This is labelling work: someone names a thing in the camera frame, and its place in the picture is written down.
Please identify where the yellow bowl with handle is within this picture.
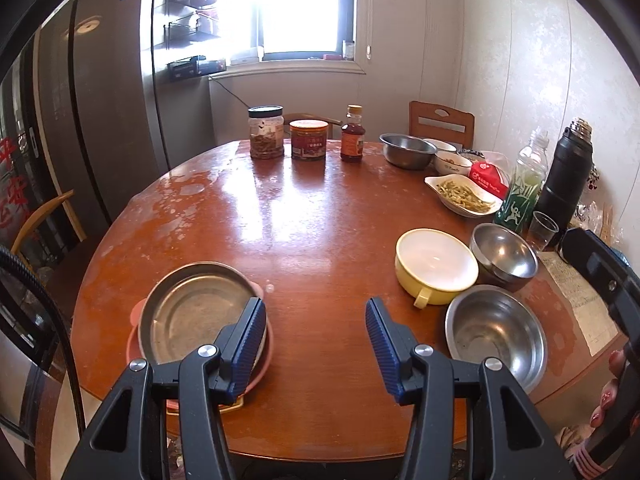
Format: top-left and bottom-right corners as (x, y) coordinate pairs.
(395, 228), (480, 309)

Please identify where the clear jar with black lid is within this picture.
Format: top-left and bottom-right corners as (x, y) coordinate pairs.
(247, 105), (286, 160)

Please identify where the clear plastic cup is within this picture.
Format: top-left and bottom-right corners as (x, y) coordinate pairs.
(527, 211), (560, 251)

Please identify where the black wire shelf rack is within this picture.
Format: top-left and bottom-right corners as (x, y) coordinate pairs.
(152, 0), (228, 81)

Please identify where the white dish with food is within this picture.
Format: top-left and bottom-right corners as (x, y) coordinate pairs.
(424, 173), (503, 218)

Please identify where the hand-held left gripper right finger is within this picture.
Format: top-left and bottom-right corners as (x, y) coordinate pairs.
(364, 297), (576, 480)

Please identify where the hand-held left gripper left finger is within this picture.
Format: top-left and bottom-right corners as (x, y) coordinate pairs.
(60, 296), (268, 480)

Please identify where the small double-wall steel bowl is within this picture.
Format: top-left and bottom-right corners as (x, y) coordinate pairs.
(469, 222), (540, 293)

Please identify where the steel basin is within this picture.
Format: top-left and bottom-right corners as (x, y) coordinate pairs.
(379, 133), (439, 170)

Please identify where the brown sauce bottle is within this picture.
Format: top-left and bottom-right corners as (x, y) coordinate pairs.
(340, 104), (366, 163)

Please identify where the wooden round-back chair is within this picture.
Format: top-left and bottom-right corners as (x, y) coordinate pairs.
(282, 112), (346, 138)
(10, 189), (108, 306)

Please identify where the black cable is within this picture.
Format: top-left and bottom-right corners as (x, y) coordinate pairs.
(0, 245), (86, 441)

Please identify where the grey refrigerator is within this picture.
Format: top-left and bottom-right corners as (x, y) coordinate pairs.
(30, 0), (216, 231)

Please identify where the printed paper sheet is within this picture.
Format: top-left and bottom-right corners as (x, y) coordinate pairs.
(537, 250), (621, 358)

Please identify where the green drink bottle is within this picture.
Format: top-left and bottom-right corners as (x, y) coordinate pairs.
(493, 127), (549, 233)

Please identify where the black thermos flask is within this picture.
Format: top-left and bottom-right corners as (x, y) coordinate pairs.
(537, 116), (596, 233)

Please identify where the person's right hand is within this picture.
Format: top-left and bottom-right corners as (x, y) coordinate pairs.
(589, 349), (629, 429)

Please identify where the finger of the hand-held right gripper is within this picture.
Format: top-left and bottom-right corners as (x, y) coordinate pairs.
(557, 227), (640, 341)

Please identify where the pink plastic plate with ears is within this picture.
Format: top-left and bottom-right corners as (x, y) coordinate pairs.
(126, 282), (275, 411)

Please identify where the round metal pan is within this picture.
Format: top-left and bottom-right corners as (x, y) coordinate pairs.
(137, 261), (268, 376)

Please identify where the large steel bowl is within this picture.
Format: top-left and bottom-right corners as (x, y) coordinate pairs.
(444, 284), (549, 395)

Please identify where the wooden chair back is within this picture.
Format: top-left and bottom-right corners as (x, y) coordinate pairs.
(408, 100), (476, 151)

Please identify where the window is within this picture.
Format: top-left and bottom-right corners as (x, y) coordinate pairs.
(210, 0), (373, 81)

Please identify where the red-labelled jar with orange lid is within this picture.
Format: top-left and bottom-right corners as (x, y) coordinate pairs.
(289, 119), (329, 162)

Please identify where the red tissue pack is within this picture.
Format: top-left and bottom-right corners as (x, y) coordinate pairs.
(469, 152), (513, 198)

